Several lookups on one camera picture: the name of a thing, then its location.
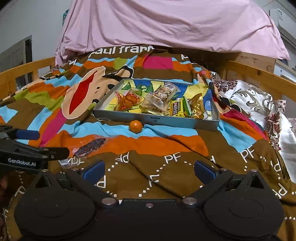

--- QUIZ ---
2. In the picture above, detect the white air conditioner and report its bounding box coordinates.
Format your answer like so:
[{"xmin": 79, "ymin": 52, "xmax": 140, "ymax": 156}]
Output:
[{"xmin": 268, "ymin": 9, "xmax": 296, "ymax": 39}]

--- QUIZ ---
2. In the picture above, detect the wooden bed frame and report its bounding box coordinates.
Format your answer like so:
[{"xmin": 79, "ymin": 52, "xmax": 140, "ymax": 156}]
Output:
[{"xmin": 0, "ymin": 57, "xmax": 296, "ymax": 102}]

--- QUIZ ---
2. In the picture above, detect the grey door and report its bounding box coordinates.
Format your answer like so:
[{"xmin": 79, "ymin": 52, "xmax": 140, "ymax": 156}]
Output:
[{"xmin": 0, "ymin": 35, "xmax": 33, "ymax": 67}]

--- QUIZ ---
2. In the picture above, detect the white floral quilt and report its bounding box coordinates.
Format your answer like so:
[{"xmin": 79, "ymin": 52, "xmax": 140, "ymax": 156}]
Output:
[{"xmin": 201, "ymin": 71, "xmax": 296, "ymax": 176}]

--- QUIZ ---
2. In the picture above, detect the gold foil packet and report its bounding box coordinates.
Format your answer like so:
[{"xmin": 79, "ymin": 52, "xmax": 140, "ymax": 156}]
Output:
[{"xmin": 187, "ymin": 93, "xmax": 205, "ymax": 118}]

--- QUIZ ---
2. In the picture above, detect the green stick packet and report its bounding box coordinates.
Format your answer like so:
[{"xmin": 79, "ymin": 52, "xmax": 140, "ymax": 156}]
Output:
[{"xmin": 181, "ymin": 96, "xmax": 195, "ymax": 116}]

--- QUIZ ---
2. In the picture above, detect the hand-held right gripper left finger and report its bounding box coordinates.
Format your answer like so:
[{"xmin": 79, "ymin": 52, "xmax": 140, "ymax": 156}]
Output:
[{"xmin": 29, "ymin": 160, "xmax": 119, "ymax": 207}]

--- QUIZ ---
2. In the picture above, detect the grey tray with colourful print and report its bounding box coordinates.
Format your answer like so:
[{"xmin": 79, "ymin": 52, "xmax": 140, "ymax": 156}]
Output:
[{"xmin": 93, "ymin": 78, "xmax": 220, "ymax": 132}]

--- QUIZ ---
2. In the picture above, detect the orange candy bag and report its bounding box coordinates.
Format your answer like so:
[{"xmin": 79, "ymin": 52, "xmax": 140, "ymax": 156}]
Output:
[{"xmin": 114, "ymin": 89, "xmax": 141, "ymax": 112}]

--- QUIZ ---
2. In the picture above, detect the yellow stick packet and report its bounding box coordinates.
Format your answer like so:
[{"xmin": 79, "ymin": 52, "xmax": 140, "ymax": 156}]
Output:
[{"xmin": 170, "ymin": 101, "xmax": 185, "ymax": 116}]

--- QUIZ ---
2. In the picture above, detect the mixed nuts packet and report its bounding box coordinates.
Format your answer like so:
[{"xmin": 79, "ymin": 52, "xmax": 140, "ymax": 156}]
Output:
[{"xmin": 140, "ymin": 82, "xmax": 180, "ymax": 114}]

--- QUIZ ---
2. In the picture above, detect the pink sheet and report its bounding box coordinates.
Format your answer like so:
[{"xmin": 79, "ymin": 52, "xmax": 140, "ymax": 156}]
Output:
[{"xmin": 55, "ymin": 0, "xmax": 290, "ymax": 65}]

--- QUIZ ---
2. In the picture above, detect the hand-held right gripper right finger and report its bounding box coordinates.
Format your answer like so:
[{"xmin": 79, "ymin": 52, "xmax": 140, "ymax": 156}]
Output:
[{"xmin": 180, "ymin": 160, "xmax": 270, "ymax": 207}]

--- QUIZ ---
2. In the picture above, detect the clear packet with dark snack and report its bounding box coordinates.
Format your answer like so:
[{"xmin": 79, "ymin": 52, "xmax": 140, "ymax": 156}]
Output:
[{"xmin": 73, "ymin": 137, "xmax": 107, "ymax": 158}]

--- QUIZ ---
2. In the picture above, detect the mandarin orange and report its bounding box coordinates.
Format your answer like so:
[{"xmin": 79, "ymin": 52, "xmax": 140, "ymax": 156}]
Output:
[{"xmin": 129, "ymin": 120, "xmax": 143, "ymax": 133}]

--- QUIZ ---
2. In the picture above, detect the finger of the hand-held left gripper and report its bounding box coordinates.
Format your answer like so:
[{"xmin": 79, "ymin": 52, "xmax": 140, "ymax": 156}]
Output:
[
  {"xmin": 0, "ymin": 139, "xmax": 70, "ymax": 161},
  {"xmin": 0, "ymin": 125, "xmax": 40, "ymax": 140}
]

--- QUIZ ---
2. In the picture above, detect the brown printed blanket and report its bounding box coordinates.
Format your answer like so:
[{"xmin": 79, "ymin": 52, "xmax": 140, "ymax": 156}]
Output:
[{"xmin": 0, "ymin": 45, "xmax": 296, "ymax": 241}]

